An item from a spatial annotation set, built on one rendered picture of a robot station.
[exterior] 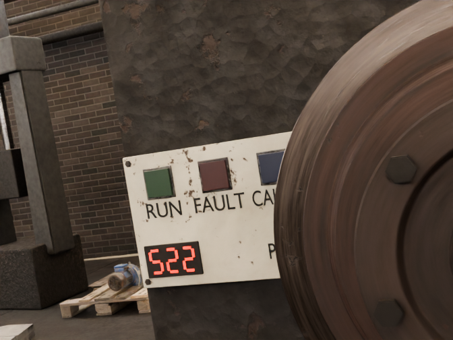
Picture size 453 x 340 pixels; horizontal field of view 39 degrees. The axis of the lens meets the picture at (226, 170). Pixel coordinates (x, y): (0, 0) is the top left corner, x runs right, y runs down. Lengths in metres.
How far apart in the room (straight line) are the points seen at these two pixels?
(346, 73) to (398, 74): 0.05
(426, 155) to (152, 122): 0.44
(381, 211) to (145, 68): 0.43
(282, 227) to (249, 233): 0.16
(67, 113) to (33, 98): 2.15
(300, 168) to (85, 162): 7.39
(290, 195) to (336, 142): 0.08
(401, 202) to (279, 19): 0.34
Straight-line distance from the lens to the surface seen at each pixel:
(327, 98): 0.64
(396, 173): 0.54
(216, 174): 0.81
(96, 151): 7.91
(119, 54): 0.89
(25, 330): 5.00
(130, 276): 5.36
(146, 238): 0.87
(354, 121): 0.62
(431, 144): 0.54
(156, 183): 0.85
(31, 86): 5.99
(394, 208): 0.55
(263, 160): 0.79
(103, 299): 5.22
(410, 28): 0.63
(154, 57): 0.87
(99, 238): 8.05
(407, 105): 0.59
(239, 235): 0.82
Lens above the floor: 1.25
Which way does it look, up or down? 3 degrees down
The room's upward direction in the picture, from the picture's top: 9 degrees counter-clockwise
